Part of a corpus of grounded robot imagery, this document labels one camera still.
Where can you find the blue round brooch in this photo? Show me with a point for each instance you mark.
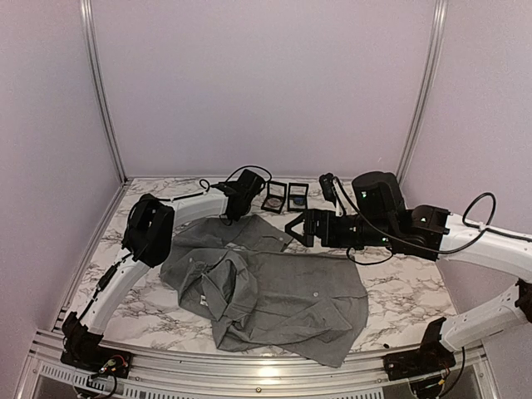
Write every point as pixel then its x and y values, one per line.
pixel 298 202

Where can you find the front aluminium rail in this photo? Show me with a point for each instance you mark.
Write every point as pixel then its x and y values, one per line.
pixel 160 374

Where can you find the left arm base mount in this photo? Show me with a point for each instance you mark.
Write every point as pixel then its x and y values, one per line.
pixel 82 349

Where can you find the left aluminium frame post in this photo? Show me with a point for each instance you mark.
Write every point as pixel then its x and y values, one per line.
pixel 89 30

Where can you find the aluminium frame post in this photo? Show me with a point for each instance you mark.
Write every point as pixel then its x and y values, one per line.
pixel 89 30
pixel 433 55

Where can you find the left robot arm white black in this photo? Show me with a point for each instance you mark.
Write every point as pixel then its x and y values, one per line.
pixel 146 242

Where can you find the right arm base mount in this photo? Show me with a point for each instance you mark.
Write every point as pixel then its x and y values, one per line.
pixel 430 356

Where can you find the middle black display frame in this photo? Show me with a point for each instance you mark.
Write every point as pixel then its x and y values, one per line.
pixel 275 189

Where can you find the grey button shirt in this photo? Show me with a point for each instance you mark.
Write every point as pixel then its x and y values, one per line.
pixel 256 294

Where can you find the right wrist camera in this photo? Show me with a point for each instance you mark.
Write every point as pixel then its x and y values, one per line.
pixel 330 194

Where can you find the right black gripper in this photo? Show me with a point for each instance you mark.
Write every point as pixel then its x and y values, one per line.
pixel 313 228

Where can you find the pink round brooch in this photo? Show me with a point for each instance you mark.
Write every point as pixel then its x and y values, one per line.
pixel 274 203

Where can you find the right aluminium frame post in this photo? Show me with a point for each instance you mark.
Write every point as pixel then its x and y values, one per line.
pixel 433 55

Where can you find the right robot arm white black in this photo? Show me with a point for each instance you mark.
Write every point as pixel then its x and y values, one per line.
pixel 381 219

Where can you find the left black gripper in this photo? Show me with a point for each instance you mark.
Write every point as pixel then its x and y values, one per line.
pixel 232 216

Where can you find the black display frame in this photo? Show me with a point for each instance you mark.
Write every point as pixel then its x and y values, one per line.
pixel 297 190
pixel 275 189

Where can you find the right black display frame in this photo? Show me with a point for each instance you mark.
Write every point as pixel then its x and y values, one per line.
pixel 297 190

